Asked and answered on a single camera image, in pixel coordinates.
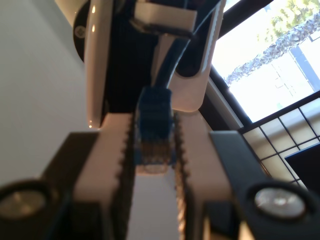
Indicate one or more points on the black window grid frame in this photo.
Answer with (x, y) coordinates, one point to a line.
(245, 17)

